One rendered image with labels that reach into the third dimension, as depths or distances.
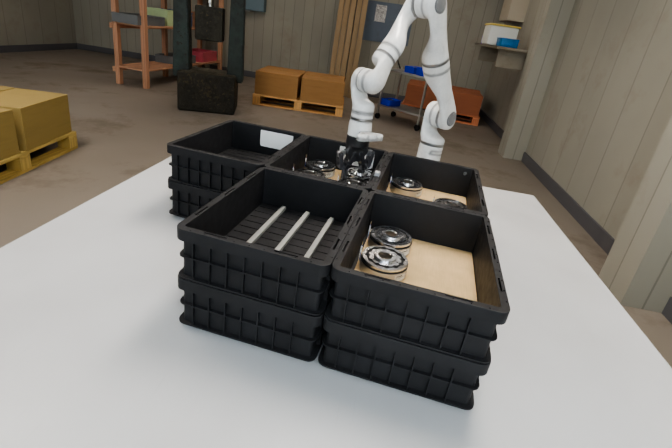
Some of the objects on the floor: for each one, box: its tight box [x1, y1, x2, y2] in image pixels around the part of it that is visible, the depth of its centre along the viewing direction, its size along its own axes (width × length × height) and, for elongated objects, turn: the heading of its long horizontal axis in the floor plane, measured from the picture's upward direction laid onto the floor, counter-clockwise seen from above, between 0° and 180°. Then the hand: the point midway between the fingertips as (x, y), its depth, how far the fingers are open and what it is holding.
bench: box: [0, 157, 672, 448], centre depth 138 cm, size 160×160×70 cm
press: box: [172, 0, 249, 115], centre depth 508 cm, size 73×90×277 cm
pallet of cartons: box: [252, 65, 345, 117], centre depth 657 cm, size 147×103×50 cm
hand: (352, 176), depth 137 cm, fingers open, 5 cm apart
